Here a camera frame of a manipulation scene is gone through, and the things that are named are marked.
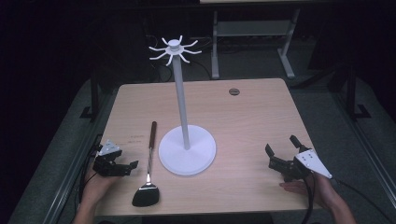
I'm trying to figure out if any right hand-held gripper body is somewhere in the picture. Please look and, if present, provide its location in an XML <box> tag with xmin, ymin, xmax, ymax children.
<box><xmin>268</xmin><ymin>148</ymin><xmax>333</xmax><ymax>184</ymax></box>

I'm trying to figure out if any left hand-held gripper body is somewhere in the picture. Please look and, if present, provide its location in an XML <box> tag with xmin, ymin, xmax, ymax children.
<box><xmin>92</xmin><ymin>139</ymin><xmax>132</xmax><ymax>178</ymax></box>

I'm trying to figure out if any black spatula with brown handle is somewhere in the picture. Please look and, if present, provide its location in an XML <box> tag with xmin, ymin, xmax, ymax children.
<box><xmin>131</xmin><ymin>120</ymin><xmax>161</xmax><ymax>208</ymax></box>

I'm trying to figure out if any white utensil rack with hooks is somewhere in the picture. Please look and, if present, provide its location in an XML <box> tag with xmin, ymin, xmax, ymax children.
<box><xmin>148</xmin><ymin>35</ymin><xmax>218</xmax><ymax>177</ymax></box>

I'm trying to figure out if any person's left hand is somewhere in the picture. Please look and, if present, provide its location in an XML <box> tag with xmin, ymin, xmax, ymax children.
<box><xmin>80</xmin><ymin>168</ymin><xmax>126</xmax><ymax>208</ymax></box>

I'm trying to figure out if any person's right hand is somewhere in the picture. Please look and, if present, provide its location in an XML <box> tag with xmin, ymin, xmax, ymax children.
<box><xmin>278</xmin><ymin>172</ymin><xmax>339</xmax><ymax>211</ymax></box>

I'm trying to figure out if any black metal stand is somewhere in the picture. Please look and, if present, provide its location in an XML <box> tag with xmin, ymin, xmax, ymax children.
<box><xmin>328</xmin><ymin>62</ymin><xmax>372</xmax><ymax>121</ymax></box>
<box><xmin>78</xmin><ymin>69</ymin><xmax>102</xmax><ymax>121</ymax></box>

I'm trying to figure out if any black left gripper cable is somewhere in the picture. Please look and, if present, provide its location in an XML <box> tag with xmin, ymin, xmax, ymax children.
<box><xmin>78</xmin><ymin>133</ymin><xmax>105</xmax><ymax>204</ymax></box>

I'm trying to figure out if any thick black right gripper cable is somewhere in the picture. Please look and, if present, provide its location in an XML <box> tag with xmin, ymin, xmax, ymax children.
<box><xmin>302</xmin><ymin>176</ymin><xmax>316</xmax><ymax>224</ymax></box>

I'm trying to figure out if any aluminium rail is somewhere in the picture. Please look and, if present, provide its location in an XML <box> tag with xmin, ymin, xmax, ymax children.
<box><xmin>41</xmin><ymin>92</ymin><xmax>118</xmax><ymax>224</ymax></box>
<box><xmin>331</xmin><ymin>92</ymin><xmax>396</xmax><ymax>200</ymax></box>

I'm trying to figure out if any thin black right gripper cable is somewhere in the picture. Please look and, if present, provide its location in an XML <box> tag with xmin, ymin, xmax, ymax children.
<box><xmin>330</xmin><ymin>176</ymin><xmax>396</xmax><ymax>224</ymax></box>

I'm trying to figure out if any white metal desk frame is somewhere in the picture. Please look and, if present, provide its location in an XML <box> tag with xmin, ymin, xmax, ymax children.
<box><xmin>210</xmin><ymin>8</ymin><xmax>302</xmax><ymax>80</ymax></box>

